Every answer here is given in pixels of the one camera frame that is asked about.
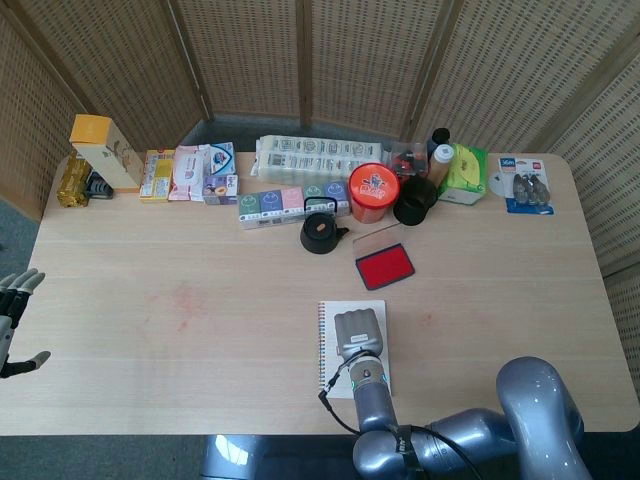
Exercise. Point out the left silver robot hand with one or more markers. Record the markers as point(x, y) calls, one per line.
point(15, 300)

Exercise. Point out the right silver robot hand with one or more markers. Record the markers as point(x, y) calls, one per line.
point(359, 332)

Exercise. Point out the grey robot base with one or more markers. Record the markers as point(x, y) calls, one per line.
point(280, 460)

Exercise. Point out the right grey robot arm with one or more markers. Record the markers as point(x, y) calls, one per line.
point(375, 405)

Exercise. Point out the white spiral lined notebook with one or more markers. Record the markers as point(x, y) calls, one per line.
point(330, 345)

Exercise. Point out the red ink pad clear lid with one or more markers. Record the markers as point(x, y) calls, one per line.
point(385, 267)

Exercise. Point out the black teapot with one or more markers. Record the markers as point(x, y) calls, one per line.
point(320, 232)

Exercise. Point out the gold foil box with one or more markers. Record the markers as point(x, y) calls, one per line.
point(72, 182)

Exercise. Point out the black mesh pen holder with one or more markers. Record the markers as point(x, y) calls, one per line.
point(412, 205)

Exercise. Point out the orange lidded tub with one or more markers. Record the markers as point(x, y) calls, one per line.
point(374, 185)

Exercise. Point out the multicolour pocket tissue pack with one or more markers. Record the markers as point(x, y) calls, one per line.
point(270, 205)

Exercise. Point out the tall cream orange box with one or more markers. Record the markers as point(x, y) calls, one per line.
point(107, 155)

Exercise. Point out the clear plastic box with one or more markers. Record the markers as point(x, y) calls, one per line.
point(407, 160)

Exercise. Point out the brown bottle white cap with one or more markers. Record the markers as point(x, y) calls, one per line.
point(440, 165)

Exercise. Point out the large wrapped tissue pack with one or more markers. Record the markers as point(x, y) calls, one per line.
point(300, 155)

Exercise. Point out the yellow flat box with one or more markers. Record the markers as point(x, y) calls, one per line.
point(156, 175)

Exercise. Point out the purple small box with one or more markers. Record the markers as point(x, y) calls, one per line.
point(220, 189)

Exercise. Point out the black bottle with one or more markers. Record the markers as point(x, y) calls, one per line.
point(441, 136)

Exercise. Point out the pink wet wipes pack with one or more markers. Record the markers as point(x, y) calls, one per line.
point(187, 172)

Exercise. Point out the blue hook blister pack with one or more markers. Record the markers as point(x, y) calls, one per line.
point(525, 185)

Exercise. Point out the blue white small box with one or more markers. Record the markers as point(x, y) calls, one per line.
point(222, 157)

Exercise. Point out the woven folding screen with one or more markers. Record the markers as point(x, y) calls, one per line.
point(250, 50)

